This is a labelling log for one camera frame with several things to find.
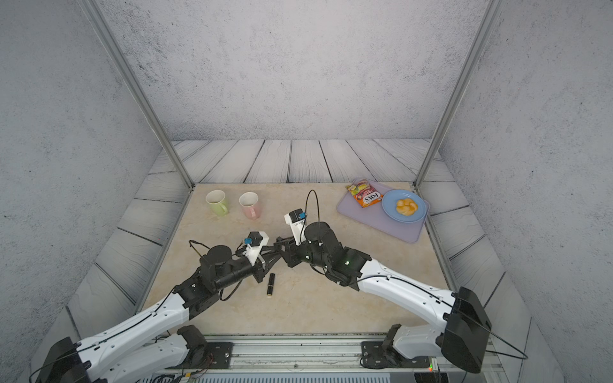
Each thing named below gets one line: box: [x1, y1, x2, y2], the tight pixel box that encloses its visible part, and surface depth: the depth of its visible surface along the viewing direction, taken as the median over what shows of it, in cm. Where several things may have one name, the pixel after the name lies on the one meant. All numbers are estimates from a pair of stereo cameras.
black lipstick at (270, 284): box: [266, 272, 276, 297], surface depth 88 cm
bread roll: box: [395, 197, 420, 217], surface depth 110 cm
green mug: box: [205, 189, 230, 217], surface depth 107 cm
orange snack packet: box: [345, 178, 384, 208], surface depth 116 cm
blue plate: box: [380, 189, 428, 224], surface depth 111 cm
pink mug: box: [238, 191, 262, 222], surface depth 104 cm
